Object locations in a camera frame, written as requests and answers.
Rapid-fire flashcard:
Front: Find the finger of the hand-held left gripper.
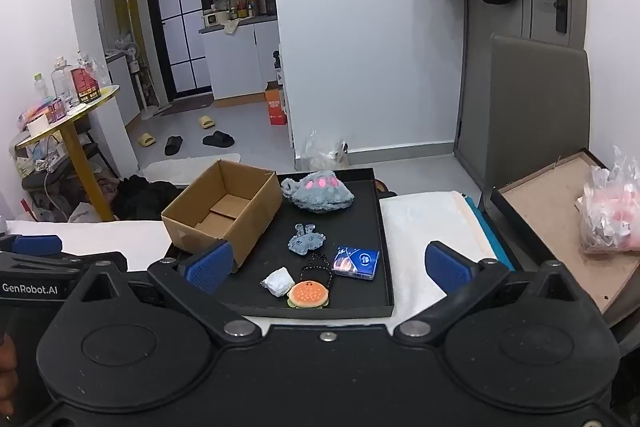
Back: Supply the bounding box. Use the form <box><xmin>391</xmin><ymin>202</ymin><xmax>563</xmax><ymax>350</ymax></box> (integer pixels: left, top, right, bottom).
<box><xmin>0</xmin><ymin>251</ymin><xmax>127</xmax><ymax>280</ymax></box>
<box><xmin>0</xmin><ymin>234</ymin><xmax>63</xmax><ymax>257</ymax></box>

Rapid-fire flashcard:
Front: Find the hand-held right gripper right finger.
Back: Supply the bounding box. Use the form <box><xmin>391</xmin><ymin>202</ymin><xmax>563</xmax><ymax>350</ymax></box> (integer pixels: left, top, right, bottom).
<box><xmin>392</xmin><ymin>241</ymin><xmax>596</xmax><ymax>347</ymax></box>

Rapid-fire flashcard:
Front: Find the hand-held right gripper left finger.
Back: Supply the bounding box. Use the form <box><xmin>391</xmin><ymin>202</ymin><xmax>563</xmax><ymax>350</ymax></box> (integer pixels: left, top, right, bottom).
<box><xmin>79</xmin><ymin>241</ymin><xmax>262</xmax><ymax>347</ymax></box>

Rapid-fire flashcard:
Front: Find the brown cardboard box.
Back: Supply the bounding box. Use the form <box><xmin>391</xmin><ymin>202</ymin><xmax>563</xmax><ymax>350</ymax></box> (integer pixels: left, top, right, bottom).
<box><xmin>161</xmin><ymin>159</ymin><xmax>284</xmax><ymax>275</ymax></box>

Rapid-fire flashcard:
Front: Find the white paper ball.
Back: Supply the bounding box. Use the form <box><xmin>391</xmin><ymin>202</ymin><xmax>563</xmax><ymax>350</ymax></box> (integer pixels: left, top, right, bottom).
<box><xmin>260</xmin><ymin>267</ymin><xmax>294</xmax><ymax>299</ymax></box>

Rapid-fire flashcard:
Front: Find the blue tissue pack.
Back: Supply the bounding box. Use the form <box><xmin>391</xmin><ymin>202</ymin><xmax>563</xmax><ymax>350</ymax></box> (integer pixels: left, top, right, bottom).
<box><xmin>332</xmin><ymin>246</ymin><xmax>381</xmax><ymax>280</ymax></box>

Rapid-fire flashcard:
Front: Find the hamburger plush toy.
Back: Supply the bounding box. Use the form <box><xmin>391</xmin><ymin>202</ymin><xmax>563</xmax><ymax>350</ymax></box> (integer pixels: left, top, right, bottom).
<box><xmin>287</xmin><ymin>279</ymin><xmax>329</xmax><ymax>310</ymax></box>

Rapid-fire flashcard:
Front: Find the black tray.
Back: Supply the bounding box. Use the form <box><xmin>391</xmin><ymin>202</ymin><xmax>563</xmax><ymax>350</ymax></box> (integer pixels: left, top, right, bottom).
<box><xmin>165</xmin><ymin>167</ymin><xmax>396</xmax><ymax>319</ymax></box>

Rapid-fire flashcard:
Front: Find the black beaded strap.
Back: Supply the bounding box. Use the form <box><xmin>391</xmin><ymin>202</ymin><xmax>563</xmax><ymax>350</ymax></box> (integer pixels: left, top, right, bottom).
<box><xmin>301</xmin><ymin>253</ymin><xmax>333</xmax><ymax>290</ymax></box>

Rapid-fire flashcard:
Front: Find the person's left hand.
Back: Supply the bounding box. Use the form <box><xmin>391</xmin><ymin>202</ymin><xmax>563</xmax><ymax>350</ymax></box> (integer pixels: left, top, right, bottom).
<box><xmin>0</xmin><ymin>336</ymin><xmax>18</xmax><ymax>415</ymax></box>

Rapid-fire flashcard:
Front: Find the white plastic bag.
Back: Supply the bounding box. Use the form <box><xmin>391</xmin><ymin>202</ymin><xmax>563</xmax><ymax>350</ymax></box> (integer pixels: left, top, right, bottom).
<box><xmin>67</xmin><ymin>202</ymin><xmax>103</xmax><ymax>223</ymax></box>

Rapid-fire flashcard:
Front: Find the teal sheet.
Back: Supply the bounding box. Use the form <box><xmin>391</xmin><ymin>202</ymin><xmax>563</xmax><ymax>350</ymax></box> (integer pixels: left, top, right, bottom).
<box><xmin>465</xmin><ymin>197</ymin><xmax>513</xmax><ymax>270</ymax></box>

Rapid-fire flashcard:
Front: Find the pink cloth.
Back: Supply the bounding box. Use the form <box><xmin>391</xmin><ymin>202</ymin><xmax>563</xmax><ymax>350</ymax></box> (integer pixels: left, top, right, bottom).
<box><xmin>95</xmin><ymin>177</ymin><xmax>121</xmax><ymax>202</ymax></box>

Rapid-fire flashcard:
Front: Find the black clothes pile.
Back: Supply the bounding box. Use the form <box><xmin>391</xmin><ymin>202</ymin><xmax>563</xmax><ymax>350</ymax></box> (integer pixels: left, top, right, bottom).
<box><xmin>112</xmin><ymin>175</ymin><xmax>186</xmax><ymax>222</ymax></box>

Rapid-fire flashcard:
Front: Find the small blue-grey plush toy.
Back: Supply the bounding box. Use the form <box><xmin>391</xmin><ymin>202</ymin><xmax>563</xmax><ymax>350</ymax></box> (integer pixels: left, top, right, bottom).
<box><xmin>287</xmin><ymin>223</ymin><xmax>327</xmax><ymax>255</ymax></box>

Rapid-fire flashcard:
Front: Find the round gold table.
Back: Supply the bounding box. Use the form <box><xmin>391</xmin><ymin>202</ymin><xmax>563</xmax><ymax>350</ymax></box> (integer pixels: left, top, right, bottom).
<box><xmin>15</xmin><ymin>84</ymin><xmax>121</xmax><ymax>223</ymax></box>

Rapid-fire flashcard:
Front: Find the white floor mat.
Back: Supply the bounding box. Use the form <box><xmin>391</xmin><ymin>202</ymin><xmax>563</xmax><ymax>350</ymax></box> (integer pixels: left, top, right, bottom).
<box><xmin>140</xmin><ymin>152</ymin><xmax>242</xmax><ymax>185</ymax></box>

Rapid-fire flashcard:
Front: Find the brown framed board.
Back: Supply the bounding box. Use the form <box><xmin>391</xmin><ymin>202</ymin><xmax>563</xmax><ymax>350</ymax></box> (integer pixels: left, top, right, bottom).
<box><xmin>492</xmin><ymin>148</ymin><xmax>640</xmax><ymax>323</ymax></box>

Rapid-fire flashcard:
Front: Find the large grey plush toy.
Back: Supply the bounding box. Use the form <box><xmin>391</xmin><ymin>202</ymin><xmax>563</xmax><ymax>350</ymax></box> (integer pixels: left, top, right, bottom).
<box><xmin>281</xmin><ymin>172</ymin><xmax>356</xmax><ymax>212</ymax></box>

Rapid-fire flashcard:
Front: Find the brown doormat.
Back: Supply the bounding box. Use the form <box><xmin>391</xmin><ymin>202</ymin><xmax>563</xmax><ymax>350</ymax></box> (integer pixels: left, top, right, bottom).
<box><xmin>159</xmin><ymin>104</ymin><xmax>213</xmax><ymax>116</ymax></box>

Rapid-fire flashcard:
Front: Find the clear plastic bag with bowl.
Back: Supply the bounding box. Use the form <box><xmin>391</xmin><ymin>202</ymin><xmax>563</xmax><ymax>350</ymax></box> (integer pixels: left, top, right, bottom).
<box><xmin>297</xmin><ymin>131</ymin><xmax>351</xmax><ymax>170</ymax></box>

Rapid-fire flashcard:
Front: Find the clear water bottle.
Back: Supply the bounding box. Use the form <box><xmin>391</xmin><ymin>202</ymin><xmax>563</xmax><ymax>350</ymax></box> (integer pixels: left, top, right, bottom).
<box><xmin>51</xmin><ymin>57</ymin><xmax>71</xmax><ymax>100</ymax></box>

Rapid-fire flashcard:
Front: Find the red box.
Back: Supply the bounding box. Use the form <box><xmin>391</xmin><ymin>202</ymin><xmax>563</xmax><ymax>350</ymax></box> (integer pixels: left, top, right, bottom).
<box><xmin>70</xmin><ymin>68</ymin><xmax>101</xmax><ymax>104</ymax></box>

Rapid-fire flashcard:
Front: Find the orange cardboard box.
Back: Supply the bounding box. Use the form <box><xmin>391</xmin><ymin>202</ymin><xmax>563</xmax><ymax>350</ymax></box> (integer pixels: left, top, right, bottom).
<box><xmin>264</xmin><ymin>82</ymin><xmax>290</xmax><ymax>126</ymax></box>

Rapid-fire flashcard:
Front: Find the plastic bag with pink items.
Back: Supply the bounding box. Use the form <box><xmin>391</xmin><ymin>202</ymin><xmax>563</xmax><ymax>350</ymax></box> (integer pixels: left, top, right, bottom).
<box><xmin>575</xmin><ymin>147</ymin><xmax>640</xmax><ymax>255</ymax></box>

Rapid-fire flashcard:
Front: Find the grey upholstered panel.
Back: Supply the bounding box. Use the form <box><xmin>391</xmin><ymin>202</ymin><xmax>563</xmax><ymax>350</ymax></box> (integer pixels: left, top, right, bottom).
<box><xmin>457</xmin><ymin>34</ymin><xmax>591</xmax><ymax>208</ymax></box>

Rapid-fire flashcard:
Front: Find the crumpled clear plastic bag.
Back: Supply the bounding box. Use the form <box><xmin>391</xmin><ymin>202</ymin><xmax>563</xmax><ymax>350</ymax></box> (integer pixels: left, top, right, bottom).
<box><xmin>77</xmin><ymin>52</ymin><xmax>110</xmax><ymax>85</ymax></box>

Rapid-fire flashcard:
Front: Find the white kitchen cabinet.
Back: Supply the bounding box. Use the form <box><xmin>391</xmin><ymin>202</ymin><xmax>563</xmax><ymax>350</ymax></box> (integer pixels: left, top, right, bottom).
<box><xmin>199</xmin><ymin>19</ymin><xmax>281</xmax><ymax>108</ymax></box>

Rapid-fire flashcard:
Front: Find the white stand fan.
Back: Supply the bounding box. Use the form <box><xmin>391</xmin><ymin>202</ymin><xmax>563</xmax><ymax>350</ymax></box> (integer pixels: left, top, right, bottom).
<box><xmin>117</xmin><ymin>34</ymin><xmax>161</xmax><ymax>118</ymax></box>

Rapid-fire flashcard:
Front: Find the black framed glass door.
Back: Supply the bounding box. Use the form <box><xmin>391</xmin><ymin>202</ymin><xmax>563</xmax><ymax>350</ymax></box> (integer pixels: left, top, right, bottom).
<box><xmin>141</xmin><ymin>0</ymin><xmax>213</xmax><ymax>102</ymax></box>

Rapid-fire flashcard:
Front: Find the row of kitchen bottles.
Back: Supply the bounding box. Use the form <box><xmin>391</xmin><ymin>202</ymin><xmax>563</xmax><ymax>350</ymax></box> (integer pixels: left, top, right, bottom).
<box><xmin>227</xmin><ymin>0</ymin><xmax>275</xmax><ymax>18</ymax></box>

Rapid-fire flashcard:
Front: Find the black door lock handle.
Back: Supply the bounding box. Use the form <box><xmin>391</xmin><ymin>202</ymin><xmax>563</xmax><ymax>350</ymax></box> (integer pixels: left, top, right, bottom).
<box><xmin>534</xmin><ymin>0</ymin><xmax>569</xmax><ymax>34</ymax></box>

